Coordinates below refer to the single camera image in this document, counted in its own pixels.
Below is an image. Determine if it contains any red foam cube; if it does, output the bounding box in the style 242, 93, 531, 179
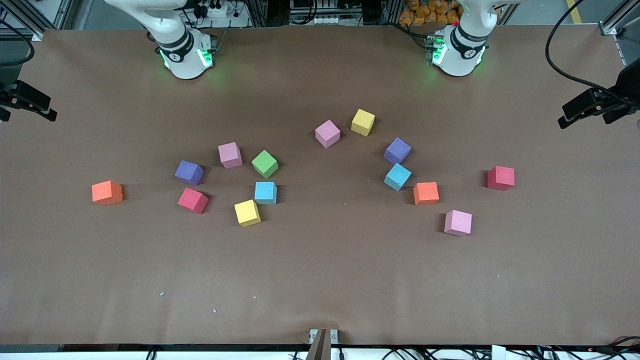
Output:
487, 165, 516, 192
177, 187, 210, 215

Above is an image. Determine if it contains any purple foam cube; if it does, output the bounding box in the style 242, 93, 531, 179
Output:
383, 137, 412, 165
174, 160, 205, 186

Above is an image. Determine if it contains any blue foam cube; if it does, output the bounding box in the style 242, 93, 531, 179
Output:
254, 181, 278, 205
383, 163, 413, 192

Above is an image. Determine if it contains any yellow foam cube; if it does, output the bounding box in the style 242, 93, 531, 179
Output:
234, 199, 262, 228
350, 108, 376, 137

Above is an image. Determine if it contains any green foam cube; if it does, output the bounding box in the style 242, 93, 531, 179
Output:
251, 149, 279, 180

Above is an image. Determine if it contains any pink foam cube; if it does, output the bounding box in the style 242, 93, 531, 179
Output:
443, 209, 473, 237
218, 142, 244, 169
314, 119, 342, 149

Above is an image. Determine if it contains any orange foam cube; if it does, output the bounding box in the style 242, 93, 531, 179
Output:
91, 180, 124, 206
413, 181, 440, 206

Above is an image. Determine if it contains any bag of orange items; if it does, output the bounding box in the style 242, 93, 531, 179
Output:
399, 0, 461, 27

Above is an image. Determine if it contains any white power strip with plugs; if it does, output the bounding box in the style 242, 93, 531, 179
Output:
192, 0, 231, 19

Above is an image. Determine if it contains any brown paper table cover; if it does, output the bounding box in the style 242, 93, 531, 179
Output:
0, 25, 640, 347

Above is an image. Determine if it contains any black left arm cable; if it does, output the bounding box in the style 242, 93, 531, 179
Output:
544, 0, 623, 103

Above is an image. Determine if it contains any metal table edge bracket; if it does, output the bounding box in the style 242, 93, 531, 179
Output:
306, 328, 340, 360

